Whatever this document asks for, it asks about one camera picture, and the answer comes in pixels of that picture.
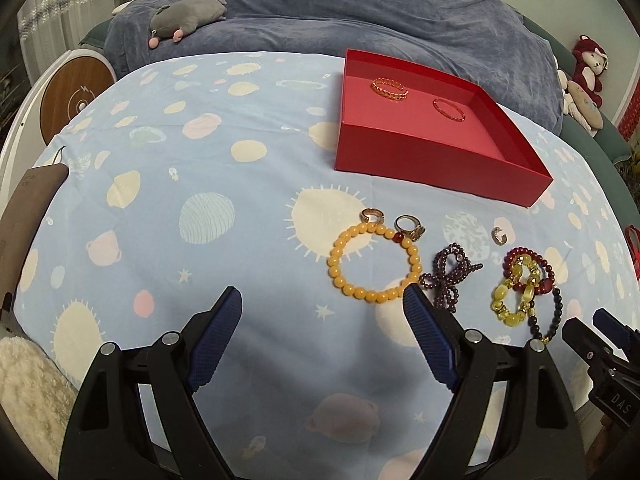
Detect red monkey plush toy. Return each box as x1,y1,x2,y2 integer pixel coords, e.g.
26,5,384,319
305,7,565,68
572,35,608,108

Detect grey mole plush toy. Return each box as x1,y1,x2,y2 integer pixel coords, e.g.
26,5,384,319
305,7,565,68
148,0,227,49

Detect white sheer curtain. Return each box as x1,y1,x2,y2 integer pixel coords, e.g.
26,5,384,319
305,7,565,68
17,0,115,84

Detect red cardboard box tray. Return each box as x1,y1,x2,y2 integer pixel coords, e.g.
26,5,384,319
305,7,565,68
334,49,553,207

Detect purple bead bracelet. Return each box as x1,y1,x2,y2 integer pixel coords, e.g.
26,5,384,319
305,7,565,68
418,242,485,314

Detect blue-grey velvet blanket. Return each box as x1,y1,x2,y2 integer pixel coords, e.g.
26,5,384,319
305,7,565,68
104,0,563,132

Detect beige plush toy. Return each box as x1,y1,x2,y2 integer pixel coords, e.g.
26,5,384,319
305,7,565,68
558,68,604,138

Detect brown leather pouch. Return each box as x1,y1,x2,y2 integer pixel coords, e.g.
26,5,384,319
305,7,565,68
0,164,70,312

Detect yellow-green stone bracelet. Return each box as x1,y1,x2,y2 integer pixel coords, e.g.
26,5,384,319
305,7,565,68
489,254,544,328

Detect gold ring red stone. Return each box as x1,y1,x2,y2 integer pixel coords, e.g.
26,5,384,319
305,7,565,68
394,214,426,242

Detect red tote bag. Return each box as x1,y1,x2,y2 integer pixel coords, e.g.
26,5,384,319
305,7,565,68
624,226,640,281

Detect planet print bed sheet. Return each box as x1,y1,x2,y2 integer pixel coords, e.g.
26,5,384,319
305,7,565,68
16,52,639,479

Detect red decorative hanging banner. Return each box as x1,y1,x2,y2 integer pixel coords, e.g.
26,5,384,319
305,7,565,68
617,93,640,141

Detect orange bead bracelet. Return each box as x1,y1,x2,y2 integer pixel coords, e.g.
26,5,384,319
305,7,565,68
326,221,422,305

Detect round wooden side table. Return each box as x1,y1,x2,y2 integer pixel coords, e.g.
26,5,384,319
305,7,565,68
1,49,116,205

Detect gold hoop earring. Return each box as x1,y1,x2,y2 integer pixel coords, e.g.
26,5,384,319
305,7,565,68
491,226,508,246
359,208,385,224

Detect rose gold bangle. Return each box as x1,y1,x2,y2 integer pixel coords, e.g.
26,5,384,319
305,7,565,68
432,98,466,122

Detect dark red bead bracelet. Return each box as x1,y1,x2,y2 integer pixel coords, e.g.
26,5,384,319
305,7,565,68
502,245,558,297

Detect cream fluffy rug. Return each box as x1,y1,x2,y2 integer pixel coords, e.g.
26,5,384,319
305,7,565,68
0,336,77,478

